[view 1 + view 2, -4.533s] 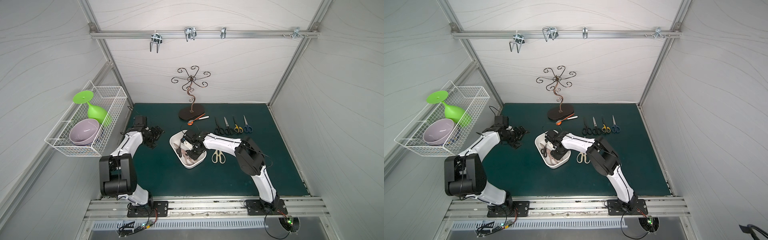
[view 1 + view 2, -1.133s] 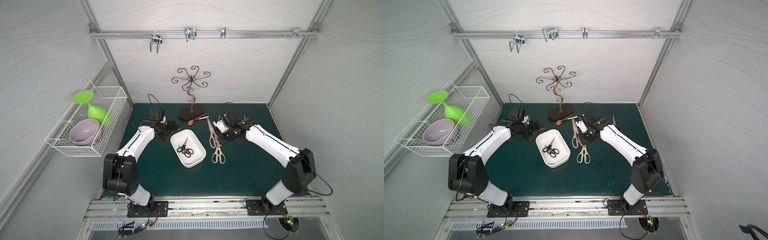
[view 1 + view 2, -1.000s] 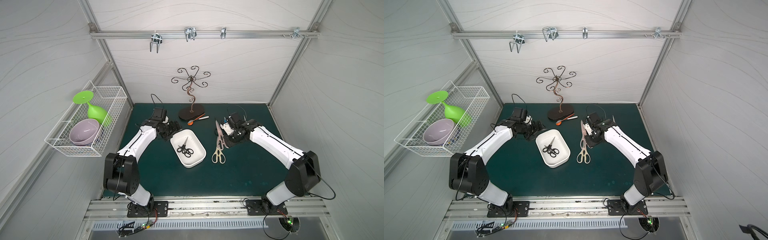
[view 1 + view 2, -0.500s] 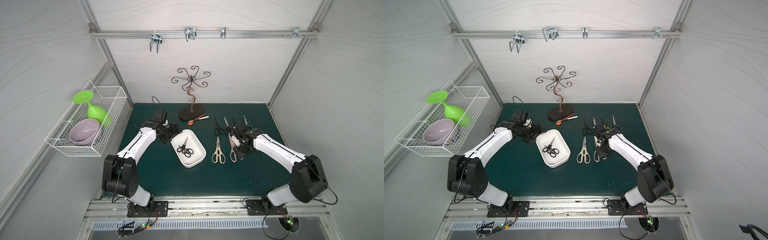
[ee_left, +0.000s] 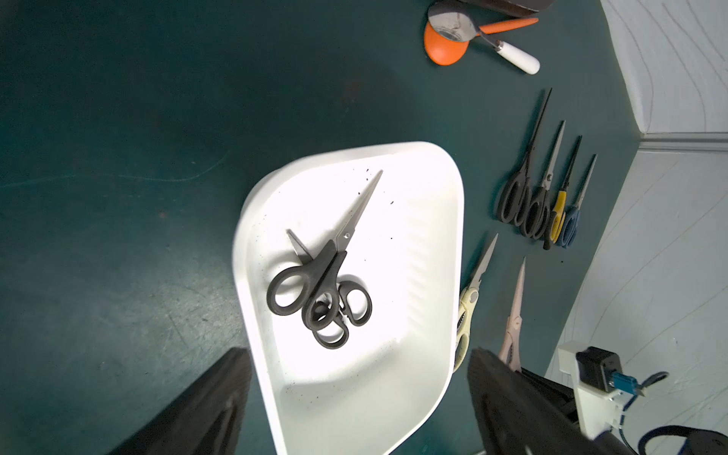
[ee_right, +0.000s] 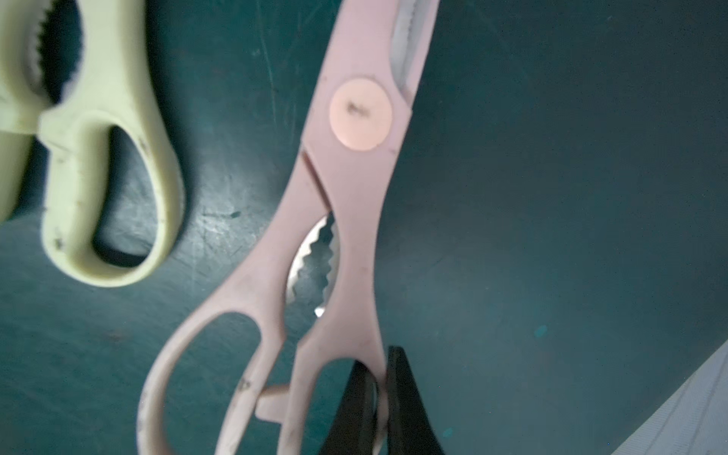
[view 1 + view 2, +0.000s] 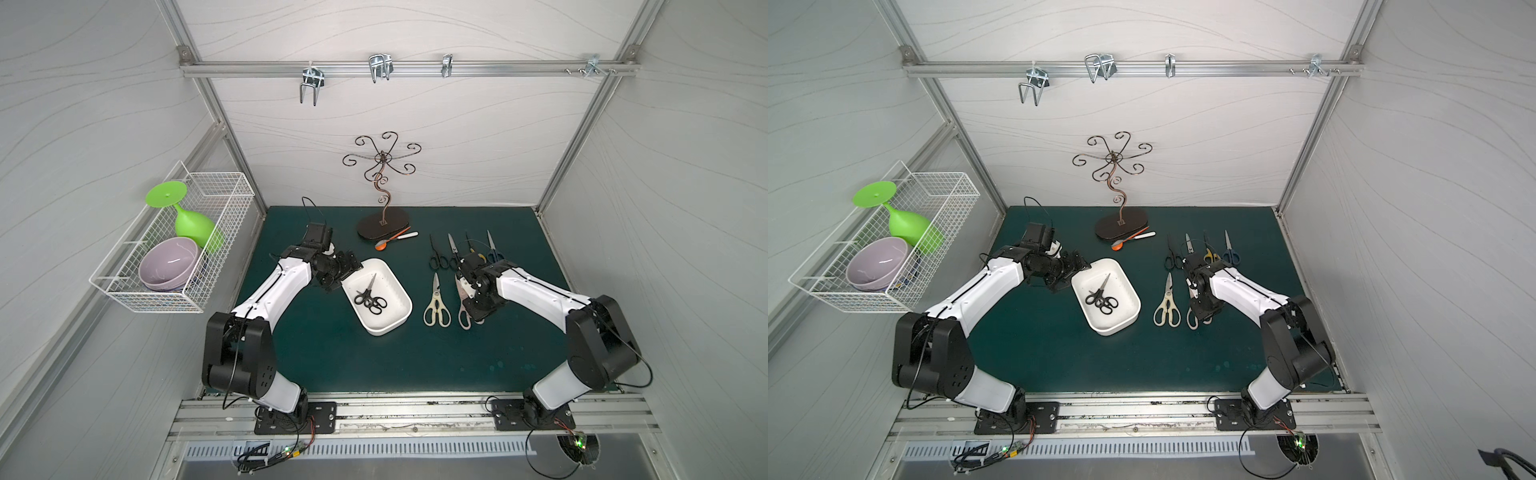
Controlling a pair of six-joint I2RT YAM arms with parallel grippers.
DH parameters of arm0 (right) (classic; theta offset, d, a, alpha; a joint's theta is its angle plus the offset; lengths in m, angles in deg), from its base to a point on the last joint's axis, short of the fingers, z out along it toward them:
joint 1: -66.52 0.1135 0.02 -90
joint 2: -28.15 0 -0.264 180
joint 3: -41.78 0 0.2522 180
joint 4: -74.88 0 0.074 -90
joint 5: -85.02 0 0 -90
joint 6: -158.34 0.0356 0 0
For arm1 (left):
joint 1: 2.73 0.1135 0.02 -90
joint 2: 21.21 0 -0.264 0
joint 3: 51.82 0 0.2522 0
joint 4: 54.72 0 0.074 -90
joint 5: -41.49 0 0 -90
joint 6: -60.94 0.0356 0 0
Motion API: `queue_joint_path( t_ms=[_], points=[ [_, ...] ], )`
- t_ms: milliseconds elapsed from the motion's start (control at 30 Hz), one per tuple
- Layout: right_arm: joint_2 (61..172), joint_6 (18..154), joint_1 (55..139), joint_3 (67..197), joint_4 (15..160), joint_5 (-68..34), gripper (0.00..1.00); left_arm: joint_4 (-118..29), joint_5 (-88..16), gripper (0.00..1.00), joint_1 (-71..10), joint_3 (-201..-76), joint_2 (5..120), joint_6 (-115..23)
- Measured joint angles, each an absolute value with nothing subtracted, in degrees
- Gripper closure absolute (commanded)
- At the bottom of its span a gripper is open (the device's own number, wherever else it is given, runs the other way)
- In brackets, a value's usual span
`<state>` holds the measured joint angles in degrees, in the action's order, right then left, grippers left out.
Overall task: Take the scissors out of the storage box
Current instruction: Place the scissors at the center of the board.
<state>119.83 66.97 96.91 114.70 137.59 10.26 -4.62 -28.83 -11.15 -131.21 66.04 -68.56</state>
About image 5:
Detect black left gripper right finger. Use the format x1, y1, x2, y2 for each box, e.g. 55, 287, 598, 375
468, 348, 628, 455

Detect black handled steel scissors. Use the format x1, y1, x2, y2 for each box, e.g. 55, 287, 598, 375
519, 121, 566, 240

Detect orange spoon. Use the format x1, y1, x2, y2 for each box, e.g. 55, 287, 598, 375
424, 18, 538, 66

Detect white storage box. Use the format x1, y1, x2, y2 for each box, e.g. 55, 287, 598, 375
232, 142, 464, 454

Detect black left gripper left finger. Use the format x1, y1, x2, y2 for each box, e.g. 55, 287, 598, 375
111, 347, 252, 454

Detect pink kitchen scissors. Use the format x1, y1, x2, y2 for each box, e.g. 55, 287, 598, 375
499, 258, 526, 373

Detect cream kitchen scissors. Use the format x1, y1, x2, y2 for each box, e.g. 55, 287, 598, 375
453, 233, 499, 372

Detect green table mat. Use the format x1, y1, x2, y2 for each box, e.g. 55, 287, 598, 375
1, 1, 640, 454

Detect yellow handled scissors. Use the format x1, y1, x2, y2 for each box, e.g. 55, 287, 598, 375
543, 136, 583, 250

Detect blue handled scissors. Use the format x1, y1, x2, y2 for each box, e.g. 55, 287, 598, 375
557, 154, 598, 248

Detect bronze jewelry tree stand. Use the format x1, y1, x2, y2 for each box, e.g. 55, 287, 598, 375
464, 0, 555, 18

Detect small black handled scissors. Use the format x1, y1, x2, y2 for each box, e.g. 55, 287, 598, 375
267, 173, 382, 350

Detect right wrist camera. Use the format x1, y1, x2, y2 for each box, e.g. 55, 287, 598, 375
557, 341, 668, 440

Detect all black scissors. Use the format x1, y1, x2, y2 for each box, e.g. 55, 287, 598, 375
496, 88, 553, 227

